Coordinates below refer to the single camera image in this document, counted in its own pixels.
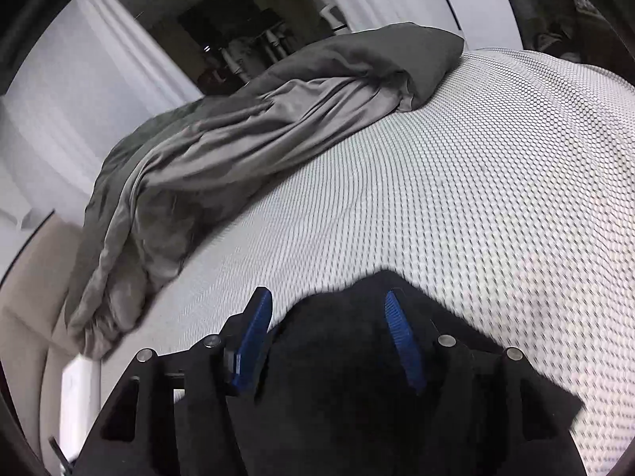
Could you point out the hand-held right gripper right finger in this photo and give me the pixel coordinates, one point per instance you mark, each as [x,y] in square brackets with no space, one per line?
[403,344]

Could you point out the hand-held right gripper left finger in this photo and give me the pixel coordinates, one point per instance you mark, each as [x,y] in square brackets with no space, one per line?
[254,339]

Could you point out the black pants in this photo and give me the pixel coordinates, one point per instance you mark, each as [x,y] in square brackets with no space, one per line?
[337,367]

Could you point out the white pillow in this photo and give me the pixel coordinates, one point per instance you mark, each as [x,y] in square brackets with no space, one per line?
[79,396]

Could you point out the beige padded headboard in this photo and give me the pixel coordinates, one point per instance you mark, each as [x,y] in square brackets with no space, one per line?
[34,307]

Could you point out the bed with honeycomb mattress cover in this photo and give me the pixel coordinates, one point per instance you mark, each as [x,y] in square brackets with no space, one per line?
[446,183]

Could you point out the grey duvet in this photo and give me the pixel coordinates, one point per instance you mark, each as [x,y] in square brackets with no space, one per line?
[238,144]

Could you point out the clothes rack with garments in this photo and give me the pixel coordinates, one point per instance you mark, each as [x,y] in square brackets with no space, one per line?
[248,54]

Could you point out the white chair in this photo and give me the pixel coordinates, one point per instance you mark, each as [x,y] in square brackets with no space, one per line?
[330,10]

